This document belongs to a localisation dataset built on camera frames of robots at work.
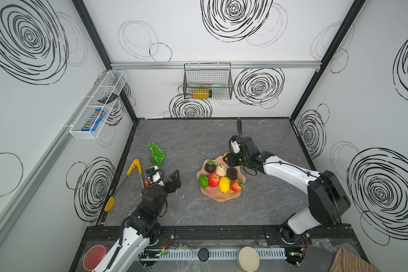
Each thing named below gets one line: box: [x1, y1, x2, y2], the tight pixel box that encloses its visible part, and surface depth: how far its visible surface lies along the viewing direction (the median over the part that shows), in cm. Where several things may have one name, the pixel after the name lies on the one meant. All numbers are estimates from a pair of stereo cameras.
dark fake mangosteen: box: [204, 159, 216, 173], surface depth 89 cm
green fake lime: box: [198, 174, 210, 189], surface depth 84 cm
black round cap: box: [197, 247, 210, 262], surface depth 63 cm
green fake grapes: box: [147, 141, 167, 167], surface depth 98 cm
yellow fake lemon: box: [218, 176, 231, 194], surface depth 86 cm
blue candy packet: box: [81, 108, 107, 132], surface depth 71 cm
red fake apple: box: [208, 172, 221, 188], surface depth 86 cm
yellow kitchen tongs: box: [104, 158, 144, 213], surface depth 84 cm
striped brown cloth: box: [329, 247, 380, 272], surface depth 68 cm
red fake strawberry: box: [230, 179, 246, 193], surface depth 82 cm
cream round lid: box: [235, 246, 260, 272], surface depth 64 cm
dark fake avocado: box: [226, 166, 238, 181], surface depth 88 cm
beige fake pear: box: [215, 163, 228, 177], surface depth 88 cm
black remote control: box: [97, 92, 119, 105], surface depth 82 cm
